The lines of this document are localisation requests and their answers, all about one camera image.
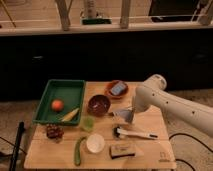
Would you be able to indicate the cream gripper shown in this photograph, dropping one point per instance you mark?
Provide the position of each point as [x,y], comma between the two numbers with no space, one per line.
[133,111]

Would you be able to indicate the blue-grey towel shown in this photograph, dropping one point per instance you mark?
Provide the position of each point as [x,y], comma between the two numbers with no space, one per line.
[126,118]

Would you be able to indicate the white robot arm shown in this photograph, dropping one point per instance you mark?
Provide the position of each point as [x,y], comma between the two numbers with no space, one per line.
[152,92]

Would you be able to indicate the light green cup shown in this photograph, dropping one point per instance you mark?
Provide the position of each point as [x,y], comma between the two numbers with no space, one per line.
[87,123]

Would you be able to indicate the white paper cup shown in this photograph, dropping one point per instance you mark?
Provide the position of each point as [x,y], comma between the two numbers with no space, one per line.
[95,143]

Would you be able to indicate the blue sponge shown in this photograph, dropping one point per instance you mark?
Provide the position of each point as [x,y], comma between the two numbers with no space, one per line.
[118,88]

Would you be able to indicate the orange-brown plate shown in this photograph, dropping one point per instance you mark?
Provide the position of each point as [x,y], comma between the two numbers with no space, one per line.
[110,85]

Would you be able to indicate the white black brush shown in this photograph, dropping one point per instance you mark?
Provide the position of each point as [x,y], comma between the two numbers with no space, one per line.
[120,131]

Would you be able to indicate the dark red bowl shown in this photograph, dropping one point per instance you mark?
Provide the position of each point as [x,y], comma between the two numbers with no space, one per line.
[98,105]

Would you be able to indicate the wooden block eraser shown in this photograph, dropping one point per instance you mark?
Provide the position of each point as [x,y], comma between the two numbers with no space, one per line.
[121,150]

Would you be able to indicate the green plastic tray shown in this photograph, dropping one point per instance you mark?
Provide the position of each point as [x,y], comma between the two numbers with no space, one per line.
[70,93]

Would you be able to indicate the yellow corn cob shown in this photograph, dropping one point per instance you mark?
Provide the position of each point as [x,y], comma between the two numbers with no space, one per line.
[70,115]

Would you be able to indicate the green cucumber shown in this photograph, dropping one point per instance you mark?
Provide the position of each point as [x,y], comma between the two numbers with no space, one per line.
[77,153]

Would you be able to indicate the orange tomato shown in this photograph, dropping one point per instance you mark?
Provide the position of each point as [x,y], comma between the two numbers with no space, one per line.
[57,105]

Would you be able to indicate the bunch of dark grapes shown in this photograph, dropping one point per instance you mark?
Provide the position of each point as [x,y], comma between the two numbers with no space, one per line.
[54,131]

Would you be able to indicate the green base stand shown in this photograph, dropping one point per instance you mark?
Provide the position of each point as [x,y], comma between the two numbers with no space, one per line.
[94,21]

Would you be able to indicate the black pole stand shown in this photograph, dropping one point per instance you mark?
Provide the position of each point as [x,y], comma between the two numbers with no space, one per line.
[16,148]

